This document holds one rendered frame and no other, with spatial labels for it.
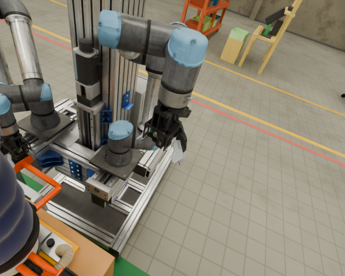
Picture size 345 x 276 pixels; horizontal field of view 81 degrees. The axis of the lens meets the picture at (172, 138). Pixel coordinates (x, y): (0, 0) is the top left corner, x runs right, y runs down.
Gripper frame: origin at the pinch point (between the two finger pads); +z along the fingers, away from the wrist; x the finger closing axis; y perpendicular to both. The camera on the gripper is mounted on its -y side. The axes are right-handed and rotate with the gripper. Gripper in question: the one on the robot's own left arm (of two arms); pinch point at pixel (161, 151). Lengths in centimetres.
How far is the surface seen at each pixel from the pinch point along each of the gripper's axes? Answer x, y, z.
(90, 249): -10, 22, 54
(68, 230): -23, 22, 54
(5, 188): -20.9, 33.4, 1.7
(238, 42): -98, -538, 93
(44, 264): -15, 36, 40
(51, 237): -26, 28, 52
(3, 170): -23.6, 31.6, -0.8
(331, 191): 169, -238, 149
